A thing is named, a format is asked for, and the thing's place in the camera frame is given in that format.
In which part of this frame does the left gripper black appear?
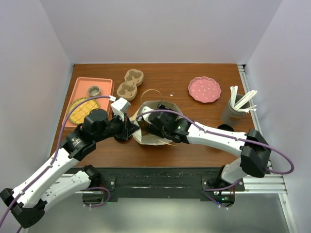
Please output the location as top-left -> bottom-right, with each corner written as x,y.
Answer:
94,110 -> 140,142

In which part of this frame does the brown paper bag with handles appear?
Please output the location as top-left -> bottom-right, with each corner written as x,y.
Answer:
130,89 -> 182,146

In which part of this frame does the black coffee cup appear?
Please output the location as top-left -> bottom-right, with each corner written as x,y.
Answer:
217,124 -> 234,132

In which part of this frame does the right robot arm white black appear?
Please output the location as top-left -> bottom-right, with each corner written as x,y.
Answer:
141,107 -> 271,191

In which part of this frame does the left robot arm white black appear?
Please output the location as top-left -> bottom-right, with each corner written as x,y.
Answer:
0,109 -> 139,229

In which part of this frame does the cardboard cup carrier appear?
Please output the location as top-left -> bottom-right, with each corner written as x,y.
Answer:
117,69 -> 144,101

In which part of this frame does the salmon pink tray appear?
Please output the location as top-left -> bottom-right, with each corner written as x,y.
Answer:
62,77 -> 114,131

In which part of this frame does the small grey ceramic cup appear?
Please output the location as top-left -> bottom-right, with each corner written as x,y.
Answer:
87,85 -> 101,97

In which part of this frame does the yellow woven coaster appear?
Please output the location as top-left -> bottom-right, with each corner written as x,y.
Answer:
67,97 -> 100,125

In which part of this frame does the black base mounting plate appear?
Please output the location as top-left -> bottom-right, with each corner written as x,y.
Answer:
72,167 -> 243,207

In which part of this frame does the pink polka dot plate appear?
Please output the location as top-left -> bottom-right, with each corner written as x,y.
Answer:
188,76 -> 222,103

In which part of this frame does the grey straw holder cup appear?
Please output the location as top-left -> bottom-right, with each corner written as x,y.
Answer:
220,99 -> 247,127

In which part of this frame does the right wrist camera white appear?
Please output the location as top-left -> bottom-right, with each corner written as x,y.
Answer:
140,106 -> 152,124

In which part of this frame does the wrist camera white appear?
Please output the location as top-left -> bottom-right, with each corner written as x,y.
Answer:
140,106 -> 152,124
111,98 -> 131,121

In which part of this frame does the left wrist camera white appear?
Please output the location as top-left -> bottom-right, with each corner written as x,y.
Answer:
111,98 -> 131,121

